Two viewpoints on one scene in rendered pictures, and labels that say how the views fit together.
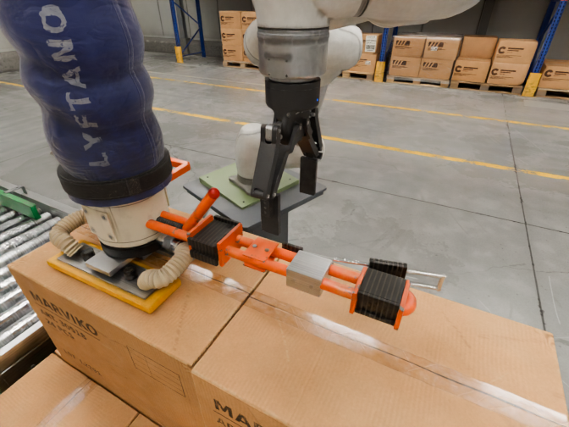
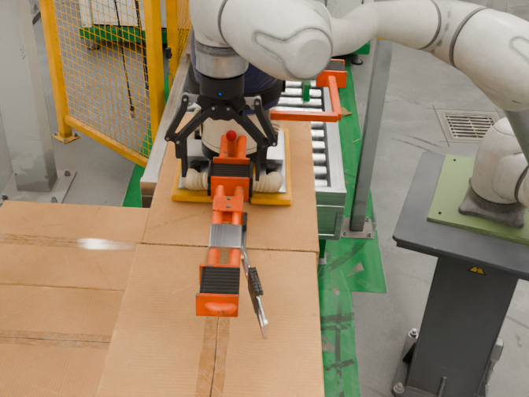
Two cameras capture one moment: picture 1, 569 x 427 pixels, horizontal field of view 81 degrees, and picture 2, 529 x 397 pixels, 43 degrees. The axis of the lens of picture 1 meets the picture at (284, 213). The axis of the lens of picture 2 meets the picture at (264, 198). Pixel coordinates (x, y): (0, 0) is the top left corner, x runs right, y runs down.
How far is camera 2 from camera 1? 1.06 m
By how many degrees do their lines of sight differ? 50
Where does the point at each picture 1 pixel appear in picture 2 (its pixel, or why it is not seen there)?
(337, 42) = (497, 62)
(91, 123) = not seen: hidden behind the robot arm
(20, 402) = (135, 220)
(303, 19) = (199, 37)
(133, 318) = (164, 196)
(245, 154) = (480, 155)
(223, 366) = (149, 258)
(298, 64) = (198, 63)
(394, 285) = (223, 287)
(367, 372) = (186, 344)
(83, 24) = not seen: outside the picture
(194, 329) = (173, 230)
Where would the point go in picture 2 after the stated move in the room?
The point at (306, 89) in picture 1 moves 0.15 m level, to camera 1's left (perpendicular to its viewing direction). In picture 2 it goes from (206, 82) to (175, 47)
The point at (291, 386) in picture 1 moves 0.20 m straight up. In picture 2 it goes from (149, 301) to (144, 222)
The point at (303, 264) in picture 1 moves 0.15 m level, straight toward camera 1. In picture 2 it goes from (222, 231) to (146, 247)
